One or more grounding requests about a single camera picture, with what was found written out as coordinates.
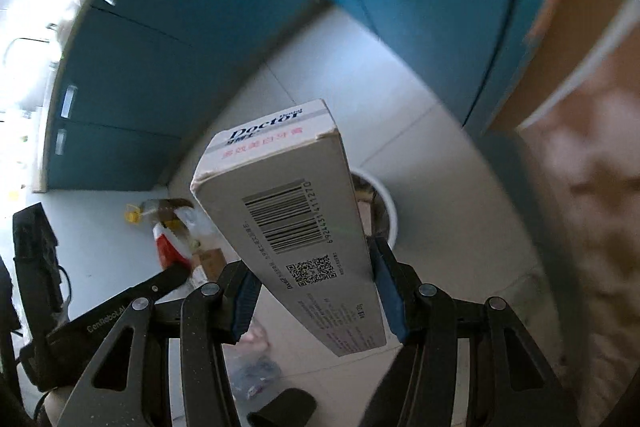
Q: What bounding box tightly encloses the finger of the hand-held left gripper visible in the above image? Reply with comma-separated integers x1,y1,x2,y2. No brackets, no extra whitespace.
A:
46,265,190,359

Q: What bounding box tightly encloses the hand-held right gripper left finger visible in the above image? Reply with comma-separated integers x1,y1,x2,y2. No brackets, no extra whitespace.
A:
56,260,261,427

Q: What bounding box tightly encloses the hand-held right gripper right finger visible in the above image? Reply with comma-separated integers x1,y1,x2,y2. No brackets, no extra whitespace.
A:
360,237,583,427

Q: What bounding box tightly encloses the white round trash bin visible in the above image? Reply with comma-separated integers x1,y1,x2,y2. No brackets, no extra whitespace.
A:
349,167,401,254

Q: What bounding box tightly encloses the white toothpaste box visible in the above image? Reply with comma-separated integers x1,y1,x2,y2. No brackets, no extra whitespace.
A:
191,99,389,358

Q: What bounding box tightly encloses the small brown cardboard box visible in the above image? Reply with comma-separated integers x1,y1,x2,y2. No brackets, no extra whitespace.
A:
191,247,240,289

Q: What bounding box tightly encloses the crumpled printed plastic wrapper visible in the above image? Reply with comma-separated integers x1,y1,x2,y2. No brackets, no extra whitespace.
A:
224,307,284,399

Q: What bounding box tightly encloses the red and white packet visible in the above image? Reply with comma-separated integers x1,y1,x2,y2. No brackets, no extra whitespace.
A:
152,222,195,271

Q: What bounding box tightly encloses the clear plastic bag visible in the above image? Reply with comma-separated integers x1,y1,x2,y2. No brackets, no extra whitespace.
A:
176,206,227,253

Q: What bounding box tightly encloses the black curved object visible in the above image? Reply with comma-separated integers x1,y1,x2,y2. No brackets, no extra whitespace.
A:
247,388,317,427

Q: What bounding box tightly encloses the beige patterned fuzzy clothing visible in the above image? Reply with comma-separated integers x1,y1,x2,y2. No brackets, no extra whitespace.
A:
515,0,640,413

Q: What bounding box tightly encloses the brown wooden panel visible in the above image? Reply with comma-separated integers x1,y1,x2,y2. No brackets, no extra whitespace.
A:
487,0,632,134

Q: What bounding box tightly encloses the black cable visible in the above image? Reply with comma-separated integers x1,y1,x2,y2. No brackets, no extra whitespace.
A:
56,263,73,314

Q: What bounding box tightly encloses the blue cabinet with metal handles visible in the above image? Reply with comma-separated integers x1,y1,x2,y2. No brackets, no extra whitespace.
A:
32,0,332,194

